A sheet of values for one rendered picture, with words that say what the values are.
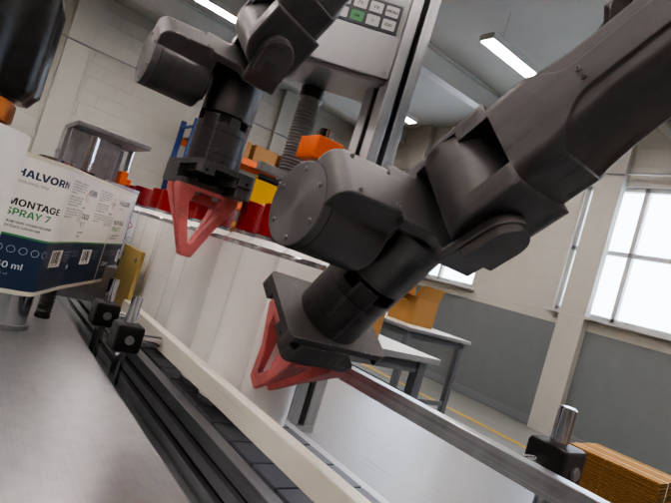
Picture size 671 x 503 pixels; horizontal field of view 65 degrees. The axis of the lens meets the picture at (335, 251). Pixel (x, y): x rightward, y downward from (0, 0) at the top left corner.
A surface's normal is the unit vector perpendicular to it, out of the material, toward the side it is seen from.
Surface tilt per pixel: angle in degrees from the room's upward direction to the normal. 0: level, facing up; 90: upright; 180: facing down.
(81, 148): 90
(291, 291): 37
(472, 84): 90
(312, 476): 90
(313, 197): 88
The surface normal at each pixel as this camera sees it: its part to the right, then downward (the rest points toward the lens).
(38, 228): 0.62, 0.16
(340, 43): 0.03, -0.03
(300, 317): 0.63, -0.66
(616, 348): -0.77, -0.25
